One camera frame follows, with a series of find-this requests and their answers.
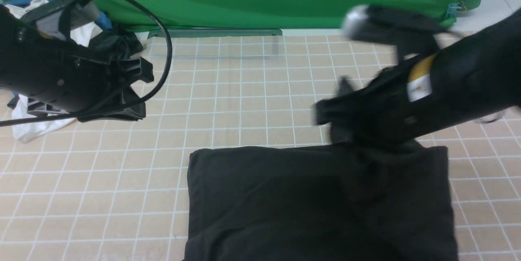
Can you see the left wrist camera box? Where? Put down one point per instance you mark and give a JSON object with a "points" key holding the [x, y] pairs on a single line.
{"points": [[65, 16]]}

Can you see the dark crumpled garment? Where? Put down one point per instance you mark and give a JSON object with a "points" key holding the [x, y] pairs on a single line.
{"points": [[118, 43]]}

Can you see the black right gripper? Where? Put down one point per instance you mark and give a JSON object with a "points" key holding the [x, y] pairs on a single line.
{"points": [[396, 106]]}

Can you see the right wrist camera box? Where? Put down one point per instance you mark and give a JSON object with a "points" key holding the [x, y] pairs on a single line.
{"points": [[410, 32]]}

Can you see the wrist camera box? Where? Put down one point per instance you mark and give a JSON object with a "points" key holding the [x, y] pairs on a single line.
{"points": [[410, 32], [65, 16]]}

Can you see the teal binder clip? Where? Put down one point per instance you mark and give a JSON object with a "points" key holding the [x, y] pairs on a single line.
{"points": [[456, 10]]}

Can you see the blue crumpled garment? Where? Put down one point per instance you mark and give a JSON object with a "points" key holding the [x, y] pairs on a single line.
{"points": [[103, 21]]}

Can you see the gray metal base bar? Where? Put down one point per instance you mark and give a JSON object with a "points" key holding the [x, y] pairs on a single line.
{"points": [[196, 33]]}

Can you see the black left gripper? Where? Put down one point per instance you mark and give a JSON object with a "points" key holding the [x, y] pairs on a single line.
{"points": [[76, 80]]}

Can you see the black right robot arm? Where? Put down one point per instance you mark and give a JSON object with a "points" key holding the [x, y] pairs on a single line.
{"points": [[476, 76]]}

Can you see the beige checkered table mat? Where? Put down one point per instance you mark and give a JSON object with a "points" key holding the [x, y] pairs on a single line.
{"points": [[113, 190]]}

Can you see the dark gray long-sleeve shirt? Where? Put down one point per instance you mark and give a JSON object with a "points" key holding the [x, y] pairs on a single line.
{"points": [[320, 203]]}

